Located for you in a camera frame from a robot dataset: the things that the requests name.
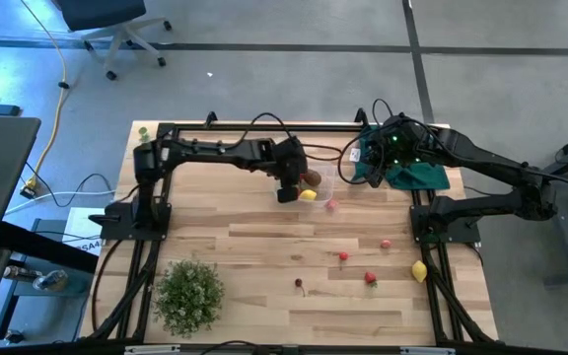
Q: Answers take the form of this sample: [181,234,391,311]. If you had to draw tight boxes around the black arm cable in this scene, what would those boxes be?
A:
[234,111,359,164]
[335,98,403,184]

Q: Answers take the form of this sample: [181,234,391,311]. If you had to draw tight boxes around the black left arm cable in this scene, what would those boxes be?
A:
[234,111,359,164]

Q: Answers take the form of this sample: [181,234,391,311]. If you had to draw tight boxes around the black aluminium table frame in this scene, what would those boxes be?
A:
[79,109,501,346]

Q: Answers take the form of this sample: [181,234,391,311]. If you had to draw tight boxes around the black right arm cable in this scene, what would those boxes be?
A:
[335,98,403,184]

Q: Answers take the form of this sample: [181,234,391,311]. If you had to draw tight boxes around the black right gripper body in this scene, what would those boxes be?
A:
[370,117,438,172]

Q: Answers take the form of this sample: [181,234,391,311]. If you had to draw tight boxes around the dark green cloth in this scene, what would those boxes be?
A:
[352,125,452,191]

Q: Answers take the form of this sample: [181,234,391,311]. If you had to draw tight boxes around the dark office chair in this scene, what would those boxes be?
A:
[55,0,173,82]

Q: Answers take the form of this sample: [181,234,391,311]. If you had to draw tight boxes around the white floor cable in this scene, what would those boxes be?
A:
[4,189,117,217]

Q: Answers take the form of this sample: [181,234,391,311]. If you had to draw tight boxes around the green potted plant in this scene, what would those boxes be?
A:
[152,259,227,340]

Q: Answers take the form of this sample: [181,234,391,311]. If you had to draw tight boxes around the yellow floor cable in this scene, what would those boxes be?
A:
[19,0,69,191]

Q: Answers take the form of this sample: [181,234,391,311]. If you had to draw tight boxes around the white paper sign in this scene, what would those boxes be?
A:
[60,206,106,257]

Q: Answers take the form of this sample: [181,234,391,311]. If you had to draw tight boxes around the clear plastic container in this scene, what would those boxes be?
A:
[273,164,337,208]

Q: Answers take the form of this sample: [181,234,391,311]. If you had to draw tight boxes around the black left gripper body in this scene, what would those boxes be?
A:
[263,136,310,188]

